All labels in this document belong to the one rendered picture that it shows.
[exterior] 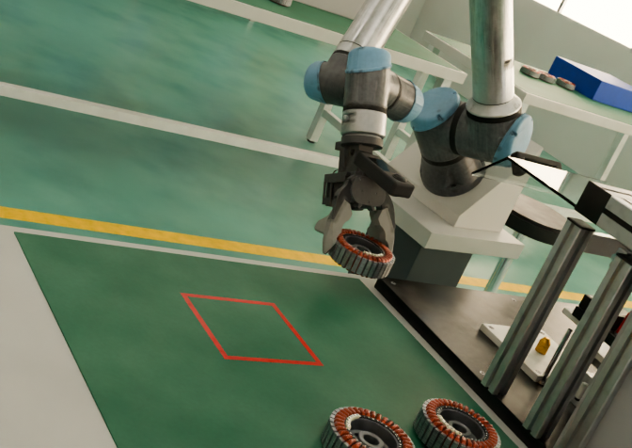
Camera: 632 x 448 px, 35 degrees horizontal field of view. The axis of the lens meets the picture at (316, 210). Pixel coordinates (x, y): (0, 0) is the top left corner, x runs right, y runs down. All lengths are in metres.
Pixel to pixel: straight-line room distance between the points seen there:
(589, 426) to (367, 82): 0.67
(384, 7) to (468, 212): 0.58
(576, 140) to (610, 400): 6.69
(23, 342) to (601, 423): 0.73
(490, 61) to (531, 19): 6.59
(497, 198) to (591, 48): 5.85
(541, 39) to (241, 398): 7.42
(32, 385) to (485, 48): 1.23
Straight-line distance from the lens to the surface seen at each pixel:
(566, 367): 1.43
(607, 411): 1.38
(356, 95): 1.68
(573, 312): 1.64
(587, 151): 7.93
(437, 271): 2.36
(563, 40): 8.34
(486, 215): 2.34
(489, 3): 2.01
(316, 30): 4.15
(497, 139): 2.12
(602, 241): 1.49
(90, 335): 1.25
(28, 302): 1.28
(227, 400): 1.22
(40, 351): 1.19
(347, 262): 1.61
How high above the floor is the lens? 1.36
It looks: 18 degrees down
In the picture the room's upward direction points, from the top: 24 degrees clockwise
